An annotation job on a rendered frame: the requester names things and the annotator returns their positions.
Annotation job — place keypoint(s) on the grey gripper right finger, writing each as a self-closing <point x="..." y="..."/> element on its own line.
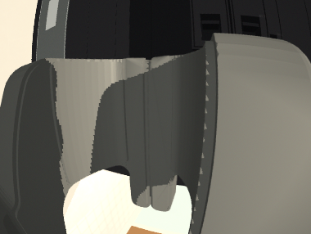
<point x="233" y="121"/>

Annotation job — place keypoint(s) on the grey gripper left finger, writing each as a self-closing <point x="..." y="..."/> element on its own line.
<point x="62" y="120"/>

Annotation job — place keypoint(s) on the black server rack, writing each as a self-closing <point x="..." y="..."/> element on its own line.
<point x="120" y="29"/>

